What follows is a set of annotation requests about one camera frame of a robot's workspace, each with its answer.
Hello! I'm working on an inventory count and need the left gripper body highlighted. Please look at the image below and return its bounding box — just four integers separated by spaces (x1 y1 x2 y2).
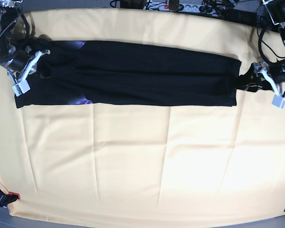
256 64 285 89

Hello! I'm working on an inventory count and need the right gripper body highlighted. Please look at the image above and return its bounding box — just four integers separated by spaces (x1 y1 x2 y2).
1 46 34 76

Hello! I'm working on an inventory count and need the black T-shirt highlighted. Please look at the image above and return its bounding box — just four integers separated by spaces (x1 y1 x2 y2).
14 35 262 109

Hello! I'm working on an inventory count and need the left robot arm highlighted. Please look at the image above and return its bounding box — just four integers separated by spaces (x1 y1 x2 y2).
258 0 285 85

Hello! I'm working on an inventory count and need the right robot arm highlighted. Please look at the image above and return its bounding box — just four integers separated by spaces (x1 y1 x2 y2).
0 0 50 81

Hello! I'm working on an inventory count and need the white power strip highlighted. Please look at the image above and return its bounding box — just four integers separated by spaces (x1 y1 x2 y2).
143 0 228 16

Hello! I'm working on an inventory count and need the yellow table cloth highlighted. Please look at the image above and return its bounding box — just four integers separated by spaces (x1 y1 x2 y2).
0 7 285 224

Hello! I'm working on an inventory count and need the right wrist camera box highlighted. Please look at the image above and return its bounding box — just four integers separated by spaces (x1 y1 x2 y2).
12 80 30 97

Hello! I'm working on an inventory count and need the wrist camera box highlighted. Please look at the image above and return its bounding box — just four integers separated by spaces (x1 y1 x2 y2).
272 95 285 109
12 80 30 97

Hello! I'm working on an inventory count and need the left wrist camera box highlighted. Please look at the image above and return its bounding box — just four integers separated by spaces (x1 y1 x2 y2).
272 95 285 109

